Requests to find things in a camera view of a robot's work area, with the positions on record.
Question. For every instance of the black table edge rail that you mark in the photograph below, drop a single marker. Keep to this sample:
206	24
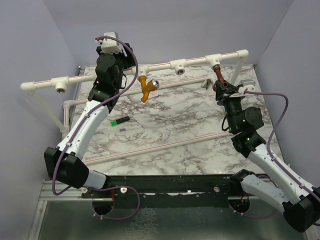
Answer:
170	191

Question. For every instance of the beige stapler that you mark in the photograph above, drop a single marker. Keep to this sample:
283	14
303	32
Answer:
205	84

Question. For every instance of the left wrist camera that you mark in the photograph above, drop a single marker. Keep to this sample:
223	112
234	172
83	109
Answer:
109	46

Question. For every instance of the green black marker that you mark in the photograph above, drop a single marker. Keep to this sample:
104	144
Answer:
119	121

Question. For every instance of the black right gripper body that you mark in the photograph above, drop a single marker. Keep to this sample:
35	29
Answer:
232	106

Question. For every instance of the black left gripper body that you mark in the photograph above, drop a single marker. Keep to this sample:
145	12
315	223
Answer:
124	63

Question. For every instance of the white PVC pipe frame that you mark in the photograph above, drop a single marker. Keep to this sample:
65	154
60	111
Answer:
61	83

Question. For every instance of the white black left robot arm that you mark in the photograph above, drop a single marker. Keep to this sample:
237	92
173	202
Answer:
64	162

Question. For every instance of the orange water faucet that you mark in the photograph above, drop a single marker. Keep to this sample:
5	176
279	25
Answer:
147	87

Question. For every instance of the purple white marker pen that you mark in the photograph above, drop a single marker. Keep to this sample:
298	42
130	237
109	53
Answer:
130	128

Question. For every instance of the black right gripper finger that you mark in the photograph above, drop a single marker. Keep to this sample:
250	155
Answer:
229	89
219	92

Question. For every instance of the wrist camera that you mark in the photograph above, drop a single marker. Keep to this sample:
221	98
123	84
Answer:
109	46
246	85

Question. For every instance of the brown water faucet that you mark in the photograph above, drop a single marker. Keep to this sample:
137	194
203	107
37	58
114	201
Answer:
220	78

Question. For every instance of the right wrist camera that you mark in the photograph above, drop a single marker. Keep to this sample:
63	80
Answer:
246	85

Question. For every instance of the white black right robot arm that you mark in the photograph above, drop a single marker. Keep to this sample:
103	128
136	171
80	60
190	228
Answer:
297	199

